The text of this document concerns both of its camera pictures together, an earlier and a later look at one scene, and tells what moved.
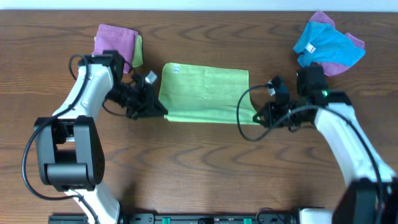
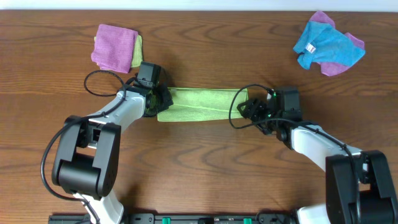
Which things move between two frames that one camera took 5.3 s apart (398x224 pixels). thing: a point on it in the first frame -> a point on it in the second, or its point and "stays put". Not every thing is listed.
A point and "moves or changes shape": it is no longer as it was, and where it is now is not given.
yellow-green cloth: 205,94 moves or changes shape
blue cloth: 320,43 stays put
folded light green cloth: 138,55 stays put
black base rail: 185,218 stays put
